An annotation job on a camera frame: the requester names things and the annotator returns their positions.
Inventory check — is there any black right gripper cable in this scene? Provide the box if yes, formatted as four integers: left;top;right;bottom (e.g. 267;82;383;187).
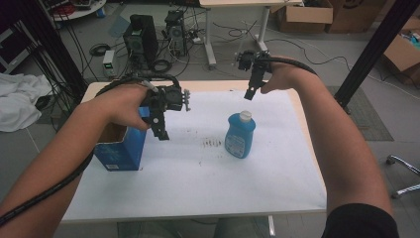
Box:
263;57;319;77

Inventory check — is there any blue cardboard box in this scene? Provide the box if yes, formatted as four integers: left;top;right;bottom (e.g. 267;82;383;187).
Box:
93;106;152;173

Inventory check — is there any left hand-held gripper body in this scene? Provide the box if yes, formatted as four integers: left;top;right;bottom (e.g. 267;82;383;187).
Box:
140;84;192;126

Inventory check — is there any coiled black cable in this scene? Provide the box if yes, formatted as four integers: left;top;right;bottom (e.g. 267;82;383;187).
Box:
88;43;112;58

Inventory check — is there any person's right hand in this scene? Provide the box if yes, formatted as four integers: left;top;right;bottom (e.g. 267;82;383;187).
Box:
260;55;319;95

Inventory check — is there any grey floor mat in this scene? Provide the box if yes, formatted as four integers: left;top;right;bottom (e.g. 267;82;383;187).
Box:
326;85;394;143

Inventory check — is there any white desk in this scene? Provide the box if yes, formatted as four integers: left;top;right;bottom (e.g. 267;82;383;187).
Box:
199;0;304;67

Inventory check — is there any black metal stand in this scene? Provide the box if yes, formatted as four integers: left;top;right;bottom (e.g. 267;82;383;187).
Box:
19;0;89;100
334;0;420;115

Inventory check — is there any white cloth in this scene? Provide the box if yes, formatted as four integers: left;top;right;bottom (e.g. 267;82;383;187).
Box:
0;72;53;133

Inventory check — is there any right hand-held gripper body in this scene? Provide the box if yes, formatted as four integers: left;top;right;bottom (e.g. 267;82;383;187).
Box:
235;49;273;74

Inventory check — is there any round white table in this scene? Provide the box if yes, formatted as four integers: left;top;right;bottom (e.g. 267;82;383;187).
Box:
43;0;108;22

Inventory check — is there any white power supply unit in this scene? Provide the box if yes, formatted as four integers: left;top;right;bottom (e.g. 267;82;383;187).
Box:
102;49;117;79

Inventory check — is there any person's left hand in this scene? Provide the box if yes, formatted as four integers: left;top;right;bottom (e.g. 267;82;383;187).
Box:
88;83;154;132

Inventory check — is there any chrome chair base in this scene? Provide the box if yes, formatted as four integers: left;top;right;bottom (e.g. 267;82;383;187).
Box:
385;154;420;200

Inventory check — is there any blue bottle with white cap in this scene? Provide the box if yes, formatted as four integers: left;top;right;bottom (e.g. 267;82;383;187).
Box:
224;110;258;160

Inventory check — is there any black computer tower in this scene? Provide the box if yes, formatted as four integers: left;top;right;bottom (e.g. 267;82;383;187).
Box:
122;13;160;67

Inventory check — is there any open brown cardboard box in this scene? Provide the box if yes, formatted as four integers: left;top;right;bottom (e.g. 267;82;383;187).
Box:
382;16;420;83

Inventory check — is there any grey computer tower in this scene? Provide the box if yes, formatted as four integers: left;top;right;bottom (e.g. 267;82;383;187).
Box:
163;9;189;58

